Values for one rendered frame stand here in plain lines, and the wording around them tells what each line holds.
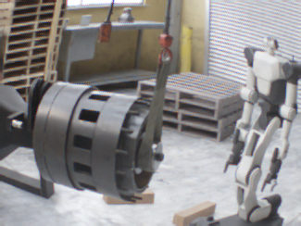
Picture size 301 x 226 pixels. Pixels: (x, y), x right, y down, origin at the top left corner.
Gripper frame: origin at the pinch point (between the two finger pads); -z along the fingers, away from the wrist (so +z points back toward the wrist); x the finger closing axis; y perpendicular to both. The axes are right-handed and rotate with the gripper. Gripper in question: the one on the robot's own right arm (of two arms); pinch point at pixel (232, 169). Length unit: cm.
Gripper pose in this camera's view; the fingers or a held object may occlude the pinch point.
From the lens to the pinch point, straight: 338.8
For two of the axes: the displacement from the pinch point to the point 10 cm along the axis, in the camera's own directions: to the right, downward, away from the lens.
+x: -8.2, -1.4, -5.5
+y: 5.1, 2.5, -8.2
